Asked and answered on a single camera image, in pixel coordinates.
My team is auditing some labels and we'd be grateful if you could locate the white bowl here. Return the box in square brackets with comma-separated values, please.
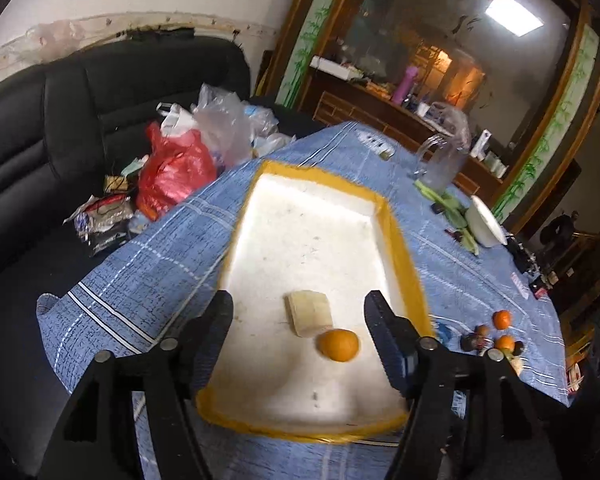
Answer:
[465, 195, 506, 248]

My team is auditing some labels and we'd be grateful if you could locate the white foam tray yellow rim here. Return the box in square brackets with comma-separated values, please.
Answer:
[196, 160, 432, 443]

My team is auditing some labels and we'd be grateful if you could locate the pale foam block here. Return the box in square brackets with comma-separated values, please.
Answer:
[285, 290, 334, 338]

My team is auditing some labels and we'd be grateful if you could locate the glass pitcher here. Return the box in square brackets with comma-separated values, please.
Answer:
[413, 102, 471, 193]

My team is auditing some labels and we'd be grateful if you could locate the red plastic bag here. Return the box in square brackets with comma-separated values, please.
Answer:
[136, 122, 218, 221]

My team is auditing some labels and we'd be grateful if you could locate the clear plastic bag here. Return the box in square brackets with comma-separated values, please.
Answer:
[193, 84, 252, 168]

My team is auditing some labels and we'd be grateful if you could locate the orange tangerine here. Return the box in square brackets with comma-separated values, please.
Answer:
[316, 328, 360, 363]
[492, 310, 513, 330]
[494, 334, 516, 352]

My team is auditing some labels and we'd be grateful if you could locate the brown kiwi fruit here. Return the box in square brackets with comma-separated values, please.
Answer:
[476, 325, 490, 338]

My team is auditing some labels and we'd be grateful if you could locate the snack packets pile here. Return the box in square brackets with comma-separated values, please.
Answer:
[62, 174, 145, 257]

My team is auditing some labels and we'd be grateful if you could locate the green leafy vegetable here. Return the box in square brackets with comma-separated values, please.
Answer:
[414, 180, 479, 257]

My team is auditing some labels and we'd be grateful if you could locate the black leather sofa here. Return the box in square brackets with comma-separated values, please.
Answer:
[0, 32, 251, 479]

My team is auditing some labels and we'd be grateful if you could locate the wooden cabinet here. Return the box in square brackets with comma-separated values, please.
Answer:
[298, 68, 503, 206]

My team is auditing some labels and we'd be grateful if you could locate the purple thermos bottle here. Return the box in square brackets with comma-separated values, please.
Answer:
[391, 65, 418, 106]

